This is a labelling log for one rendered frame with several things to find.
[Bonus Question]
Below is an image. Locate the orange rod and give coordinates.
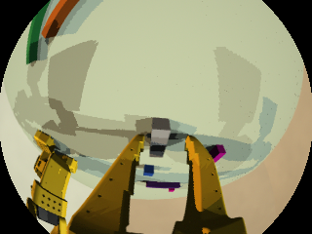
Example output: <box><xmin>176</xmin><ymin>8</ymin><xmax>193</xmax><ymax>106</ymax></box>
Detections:
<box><xmin>41</xmin><ymin>0</ymin><xmax>79</xmax><ymax>39</ymax></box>

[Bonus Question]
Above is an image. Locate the purple rod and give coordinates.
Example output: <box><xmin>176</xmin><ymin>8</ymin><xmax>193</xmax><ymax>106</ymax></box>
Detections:
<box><xmin>146</xmin><ymin>181</ymin><xmax>180</xmax><ymax>188</ymax></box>

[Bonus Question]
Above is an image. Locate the green rod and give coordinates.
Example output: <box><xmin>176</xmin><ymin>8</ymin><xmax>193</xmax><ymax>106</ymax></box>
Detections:
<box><xmin>26</xmin><ymin>0</ymin><xmax>51</xmax><ymax>64</ymax></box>

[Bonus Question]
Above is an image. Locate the small blue block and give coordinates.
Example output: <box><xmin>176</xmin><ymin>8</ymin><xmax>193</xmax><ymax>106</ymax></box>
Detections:
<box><xmin>143</xmin><ymin>165</ymin><xmax>154</xmax><ymax>176</ymax></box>

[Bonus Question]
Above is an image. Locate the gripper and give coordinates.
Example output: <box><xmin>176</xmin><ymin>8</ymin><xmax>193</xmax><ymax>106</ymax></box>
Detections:
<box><xmin>66</xmin><ymin>134</ymin><xmax>247</xmax><ymax>234</ymax></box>

